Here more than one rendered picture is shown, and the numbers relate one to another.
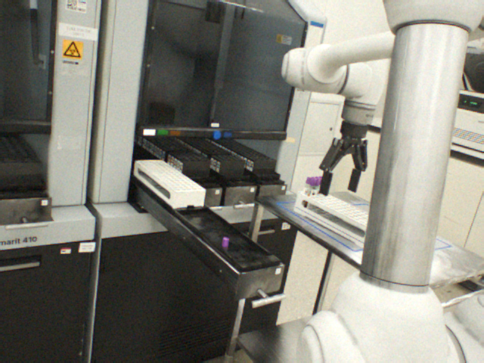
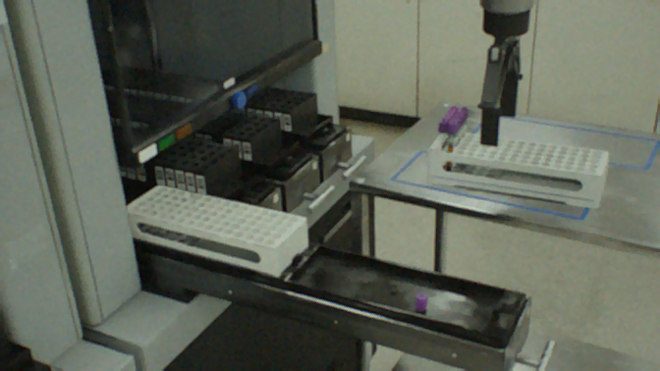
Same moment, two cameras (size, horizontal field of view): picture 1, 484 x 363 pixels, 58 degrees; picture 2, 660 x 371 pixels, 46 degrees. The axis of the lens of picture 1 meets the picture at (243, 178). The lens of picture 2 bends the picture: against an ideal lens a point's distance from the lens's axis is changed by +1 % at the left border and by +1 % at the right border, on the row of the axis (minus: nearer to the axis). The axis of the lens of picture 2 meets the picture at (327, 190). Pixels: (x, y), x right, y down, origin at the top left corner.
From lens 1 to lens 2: 55 cm
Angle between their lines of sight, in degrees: 23
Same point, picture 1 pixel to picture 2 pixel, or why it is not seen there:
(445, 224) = not seen: hidden behind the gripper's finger
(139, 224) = (193, 321)
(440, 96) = not seen: outside the picture
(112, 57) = (43, 43)
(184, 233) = (335, 314)
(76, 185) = (61, 315)
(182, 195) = (283, 247)
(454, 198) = not seen: hidden behind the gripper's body
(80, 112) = (26, 179)
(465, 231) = (525, 68)
